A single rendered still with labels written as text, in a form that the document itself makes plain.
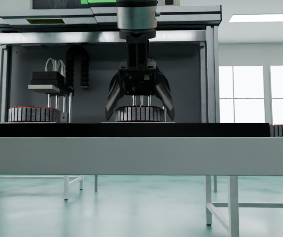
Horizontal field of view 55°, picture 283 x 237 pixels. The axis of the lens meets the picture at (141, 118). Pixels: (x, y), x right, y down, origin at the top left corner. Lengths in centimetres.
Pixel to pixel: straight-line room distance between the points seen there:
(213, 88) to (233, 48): 700
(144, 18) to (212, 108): 32
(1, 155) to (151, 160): 20
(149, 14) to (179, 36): 27
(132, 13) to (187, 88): 44
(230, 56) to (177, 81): 677
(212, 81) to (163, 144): 41
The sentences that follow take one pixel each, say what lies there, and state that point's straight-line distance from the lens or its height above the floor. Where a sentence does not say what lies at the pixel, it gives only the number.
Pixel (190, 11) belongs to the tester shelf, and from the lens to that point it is 81.
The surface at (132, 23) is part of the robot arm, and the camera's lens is 52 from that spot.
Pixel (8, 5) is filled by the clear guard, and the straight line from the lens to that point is 76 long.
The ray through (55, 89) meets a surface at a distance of 72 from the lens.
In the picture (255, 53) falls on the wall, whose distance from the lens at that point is 787.
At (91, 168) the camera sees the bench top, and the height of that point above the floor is 71.
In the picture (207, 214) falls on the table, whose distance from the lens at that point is 267.
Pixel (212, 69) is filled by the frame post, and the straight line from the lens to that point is 76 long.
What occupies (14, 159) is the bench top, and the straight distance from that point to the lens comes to 41.
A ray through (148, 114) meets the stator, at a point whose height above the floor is 80.
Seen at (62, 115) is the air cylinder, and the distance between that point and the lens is 79.
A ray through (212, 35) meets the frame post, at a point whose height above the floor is 103.
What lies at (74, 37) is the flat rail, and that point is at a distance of 80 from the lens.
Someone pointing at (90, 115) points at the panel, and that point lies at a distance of 90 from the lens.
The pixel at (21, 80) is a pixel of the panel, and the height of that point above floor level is 95.
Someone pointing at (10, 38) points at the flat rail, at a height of 103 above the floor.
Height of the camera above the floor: 74
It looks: 5 degrees up
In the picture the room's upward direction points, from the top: straight up
